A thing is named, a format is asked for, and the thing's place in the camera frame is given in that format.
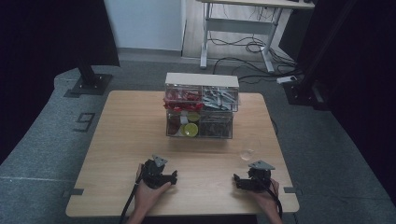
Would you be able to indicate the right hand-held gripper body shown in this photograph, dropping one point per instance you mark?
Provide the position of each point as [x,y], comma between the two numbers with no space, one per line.
[258,179]

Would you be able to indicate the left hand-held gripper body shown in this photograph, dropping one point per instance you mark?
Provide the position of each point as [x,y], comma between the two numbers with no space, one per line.
[152,174]

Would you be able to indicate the heap of dark dried leaves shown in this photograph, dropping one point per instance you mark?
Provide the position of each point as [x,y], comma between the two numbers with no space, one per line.
[215,128]

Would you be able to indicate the clear acrylic drawer organizer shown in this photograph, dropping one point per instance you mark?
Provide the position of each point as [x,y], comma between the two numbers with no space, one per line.
[201,80]

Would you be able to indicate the person's right hand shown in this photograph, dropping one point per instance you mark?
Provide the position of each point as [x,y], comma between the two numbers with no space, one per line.
[267,199]

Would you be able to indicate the person's left hand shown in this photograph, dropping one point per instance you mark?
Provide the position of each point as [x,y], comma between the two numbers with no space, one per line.
[146,197]

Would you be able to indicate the black tape strip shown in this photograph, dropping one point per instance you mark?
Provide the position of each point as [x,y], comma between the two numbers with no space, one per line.
[292,190]
[74,192]

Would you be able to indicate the large yellow-green capsule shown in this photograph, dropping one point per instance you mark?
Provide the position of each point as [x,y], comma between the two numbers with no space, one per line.
[190,129]

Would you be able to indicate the dark brown capsule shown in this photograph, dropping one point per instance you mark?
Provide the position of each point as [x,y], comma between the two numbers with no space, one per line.
[173,126]

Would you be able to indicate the small white packet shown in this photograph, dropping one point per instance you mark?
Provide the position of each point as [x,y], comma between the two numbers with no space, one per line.
[184,120]

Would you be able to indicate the small yellow-green capsule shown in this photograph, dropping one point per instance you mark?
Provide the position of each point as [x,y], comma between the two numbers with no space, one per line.
[193,117]

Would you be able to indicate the pile of red packets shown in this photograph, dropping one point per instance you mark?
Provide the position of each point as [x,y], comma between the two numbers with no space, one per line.
[183,101]

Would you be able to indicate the pile of grey packets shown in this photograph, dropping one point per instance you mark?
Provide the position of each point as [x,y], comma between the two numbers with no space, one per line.
[219,99]

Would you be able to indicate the black tape number mark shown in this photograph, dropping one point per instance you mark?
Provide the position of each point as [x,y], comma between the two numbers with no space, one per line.
[84,122]

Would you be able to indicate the white power strip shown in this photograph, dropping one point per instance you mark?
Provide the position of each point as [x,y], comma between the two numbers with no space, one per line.
[286,79]

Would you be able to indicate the black curtain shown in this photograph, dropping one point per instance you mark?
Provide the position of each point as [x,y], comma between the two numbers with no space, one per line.
[367,77]
[46,46]

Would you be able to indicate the white-legged desk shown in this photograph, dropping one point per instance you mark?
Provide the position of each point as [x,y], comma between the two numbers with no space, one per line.
[238,26]

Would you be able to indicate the black metal frame stand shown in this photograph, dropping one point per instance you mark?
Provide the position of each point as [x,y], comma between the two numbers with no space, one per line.
[306,84]

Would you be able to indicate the black stand with base plate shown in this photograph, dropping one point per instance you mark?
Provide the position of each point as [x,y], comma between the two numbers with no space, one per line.
[91,84]

